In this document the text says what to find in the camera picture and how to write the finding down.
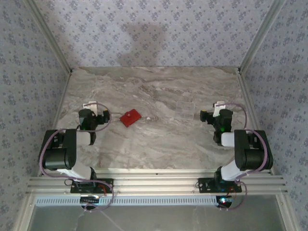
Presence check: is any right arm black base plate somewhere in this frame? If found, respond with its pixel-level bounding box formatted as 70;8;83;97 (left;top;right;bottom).
197;177;242;193

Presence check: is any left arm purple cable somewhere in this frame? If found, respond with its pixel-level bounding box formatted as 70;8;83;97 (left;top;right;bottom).
39;102;115;214

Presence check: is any circuit board with lights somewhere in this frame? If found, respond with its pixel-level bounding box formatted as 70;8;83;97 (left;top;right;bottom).
216;196;235;207

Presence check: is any black circuit board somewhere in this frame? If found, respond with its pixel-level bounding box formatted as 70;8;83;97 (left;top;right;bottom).
80;196;101;204

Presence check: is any red card holder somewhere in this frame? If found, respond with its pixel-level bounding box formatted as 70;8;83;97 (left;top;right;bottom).
119;108;142;128

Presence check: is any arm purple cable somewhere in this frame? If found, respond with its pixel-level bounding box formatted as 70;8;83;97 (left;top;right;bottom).
39;102;115;214
216;102;268;211

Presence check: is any aluminium rail beam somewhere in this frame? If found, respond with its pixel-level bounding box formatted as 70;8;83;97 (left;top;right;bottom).
26;168;289;195

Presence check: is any grey slotted cable duct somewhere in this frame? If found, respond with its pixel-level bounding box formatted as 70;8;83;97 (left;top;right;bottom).
35;195;218;207

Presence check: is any aluminium table side rail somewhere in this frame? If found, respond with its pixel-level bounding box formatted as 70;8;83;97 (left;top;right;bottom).
37;71;74;178
237;68;276;176

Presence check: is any aluminium frame post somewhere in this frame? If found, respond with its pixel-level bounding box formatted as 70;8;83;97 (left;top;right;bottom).
24;0;74;73
238;0;287;73

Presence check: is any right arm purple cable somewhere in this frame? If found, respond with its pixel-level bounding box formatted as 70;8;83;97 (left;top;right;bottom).
216;102;268;211

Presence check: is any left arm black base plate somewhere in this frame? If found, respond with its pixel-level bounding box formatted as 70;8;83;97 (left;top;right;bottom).
70;178;114;193

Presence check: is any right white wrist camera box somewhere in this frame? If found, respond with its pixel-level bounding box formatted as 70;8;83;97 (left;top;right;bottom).
213;102;226;116

